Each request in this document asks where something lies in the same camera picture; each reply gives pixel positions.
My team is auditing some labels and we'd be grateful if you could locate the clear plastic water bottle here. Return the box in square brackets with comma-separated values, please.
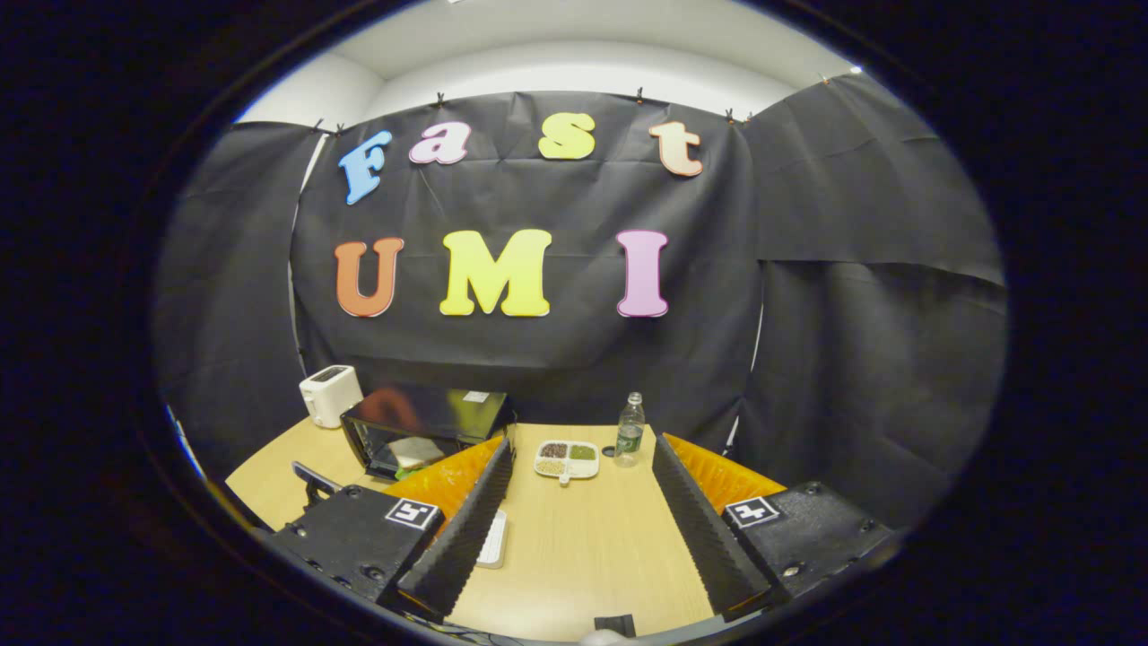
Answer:
[614, 392, 647, 468]

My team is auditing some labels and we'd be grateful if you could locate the black electric oven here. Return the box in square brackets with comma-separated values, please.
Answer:
[291, 388, 518, 512]

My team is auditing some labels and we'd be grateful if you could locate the white divided dish with beans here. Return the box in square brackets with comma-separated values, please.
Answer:
[535, 440, 600, 486]

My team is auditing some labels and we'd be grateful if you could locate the black backdrop cloth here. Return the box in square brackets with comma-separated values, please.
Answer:
[152, 72, 1010, 530]

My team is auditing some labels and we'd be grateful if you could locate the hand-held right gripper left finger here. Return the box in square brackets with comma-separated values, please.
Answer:
[265, 437, 517, 623]

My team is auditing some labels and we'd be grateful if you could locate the bread with green lettuce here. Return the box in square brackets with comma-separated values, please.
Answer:
[393, 437, 461, 479]

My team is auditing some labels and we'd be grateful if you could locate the white flat rectangular object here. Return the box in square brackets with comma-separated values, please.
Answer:
[475, 510, 510, 570]

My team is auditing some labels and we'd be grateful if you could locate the white toaster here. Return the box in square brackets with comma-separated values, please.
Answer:
[299, 365, 364, 429]

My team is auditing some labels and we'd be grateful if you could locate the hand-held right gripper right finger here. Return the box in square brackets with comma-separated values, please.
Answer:
[651, 433, 900, 623]

